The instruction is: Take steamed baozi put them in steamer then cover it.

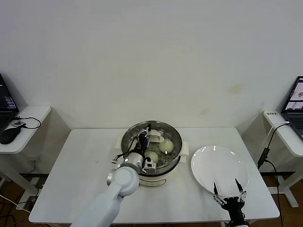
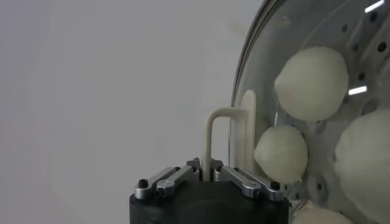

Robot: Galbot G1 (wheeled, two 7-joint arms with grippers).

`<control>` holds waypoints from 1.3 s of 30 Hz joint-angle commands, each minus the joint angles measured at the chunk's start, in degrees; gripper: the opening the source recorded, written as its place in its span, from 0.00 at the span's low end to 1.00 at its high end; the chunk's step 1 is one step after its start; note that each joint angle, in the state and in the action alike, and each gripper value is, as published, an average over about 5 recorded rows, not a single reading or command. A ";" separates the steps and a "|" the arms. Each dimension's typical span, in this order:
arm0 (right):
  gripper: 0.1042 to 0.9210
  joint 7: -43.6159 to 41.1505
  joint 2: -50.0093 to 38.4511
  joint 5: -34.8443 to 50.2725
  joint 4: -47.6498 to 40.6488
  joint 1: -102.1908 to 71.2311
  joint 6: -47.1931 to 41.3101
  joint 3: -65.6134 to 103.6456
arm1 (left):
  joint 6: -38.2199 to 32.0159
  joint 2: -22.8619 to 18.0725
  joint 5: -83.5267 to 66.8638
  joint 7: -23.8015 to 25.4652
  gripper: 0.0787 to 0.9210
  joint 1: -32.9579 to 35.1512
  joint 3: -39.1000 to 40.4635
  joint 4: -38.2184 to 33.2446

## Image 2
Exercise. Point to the white steamed baozi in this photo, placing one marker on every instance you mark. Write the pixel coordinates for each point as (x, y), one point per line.
(281, 153)
(320, 216)
(312, 83)
(365, 164)

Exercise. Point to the perforated steel steamer basket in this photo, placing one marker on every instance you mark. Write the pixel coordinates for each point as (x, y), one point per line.
(362, 33)

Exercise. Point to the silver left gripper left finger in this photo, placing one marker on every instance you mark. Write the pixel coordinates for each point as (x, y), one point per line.
(170, 182)

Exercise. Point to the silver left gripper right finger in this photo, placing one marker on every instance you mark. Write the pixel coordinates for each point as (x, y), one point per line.
(246, 184)

